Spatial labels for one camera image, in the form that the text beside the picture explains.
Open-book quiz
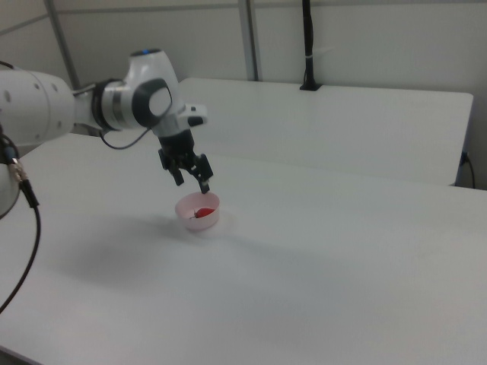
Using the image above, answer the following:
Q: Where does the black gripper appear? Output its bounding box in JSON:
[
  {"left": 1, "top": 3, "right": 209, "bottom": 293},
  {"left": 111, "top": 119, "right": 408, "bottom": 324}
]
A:
[{"left": 157, "top": 128, "right": 215, "bottom": 196}]

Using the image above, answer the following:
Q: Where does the red strawberry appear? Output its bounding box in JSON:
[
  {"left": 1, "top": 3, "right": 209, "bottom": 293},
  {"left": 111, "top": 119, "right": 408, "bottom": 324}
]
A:
[{"left": 189, "top": 206, "right": 216, "bottom": 221}]

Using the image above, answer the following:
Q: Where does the pink plastic bowl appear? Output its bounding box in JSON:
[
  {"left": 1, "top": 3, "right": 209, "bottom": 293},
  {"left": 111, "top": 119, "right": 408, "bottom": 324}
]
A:
[{"left": 174, "top": 191, "right": 222, "bottom": 234}]

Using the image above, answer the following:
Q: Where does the white table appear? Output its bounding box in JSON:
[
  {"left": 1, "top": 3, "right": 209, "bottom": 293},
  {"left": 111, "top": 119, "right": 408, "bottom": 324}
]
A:
[{"left": 176, "top": 77, "right": 475, "bottom": 188}]

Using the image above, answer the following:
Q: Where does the black pole with clamp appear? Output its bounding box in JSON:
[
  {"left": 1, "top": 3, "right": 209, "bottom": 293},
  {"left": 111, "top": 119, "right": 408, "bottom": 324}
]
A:
[{"left": 298, "top": 0, "right": 324, "bottom": 92}]

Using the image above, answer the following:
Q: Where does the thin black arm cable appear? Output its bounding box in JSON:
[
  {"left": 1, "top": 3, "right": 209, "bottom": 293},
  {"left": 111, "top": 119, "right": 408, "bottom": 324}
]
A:
[{"left": 71, "top": 81, "right": 152, "bottom": 151}]

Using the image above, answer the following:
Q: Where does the grey partition post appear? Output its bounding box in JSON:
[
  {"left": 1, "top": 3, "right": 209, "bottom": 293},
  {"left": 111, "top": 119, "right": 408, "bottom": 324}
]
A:
[
  {"left": 237, "top": 0, "right": 264, "bottom": 82},
  {"left": 43, "top": 0, "right": 81, "bottom": 91}
]

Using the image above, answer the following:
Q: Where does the thick black cable with connector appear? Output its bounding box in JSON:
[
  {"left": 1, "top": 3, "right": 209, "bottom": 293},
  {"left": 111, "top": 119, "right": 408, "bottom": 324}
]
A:
[{"left": 0, "top": 123, "right": 43, "bottom": 316}]

